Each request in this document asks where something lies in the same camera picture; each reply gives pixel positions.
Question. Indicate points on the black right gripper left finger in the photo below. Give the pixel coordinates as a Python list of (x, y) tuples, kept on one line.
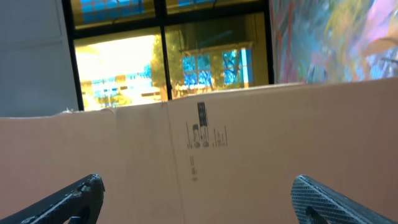
[(79, 202)]

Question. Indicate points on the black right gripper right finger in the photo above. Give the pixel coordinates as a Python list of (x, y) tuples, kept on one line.
[(315, 203)]

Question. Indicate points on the brown cardboard barrier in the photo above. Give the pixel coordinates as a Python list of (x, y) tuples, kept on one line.
[(226, 157)]

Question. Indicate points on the black framed window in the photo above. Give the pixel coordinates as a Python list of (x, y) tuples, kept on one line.
[(138, 52)]

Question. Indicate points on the colourful wall mural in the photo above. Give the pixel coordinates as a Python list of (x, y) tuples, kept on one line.
[(331, 41)]

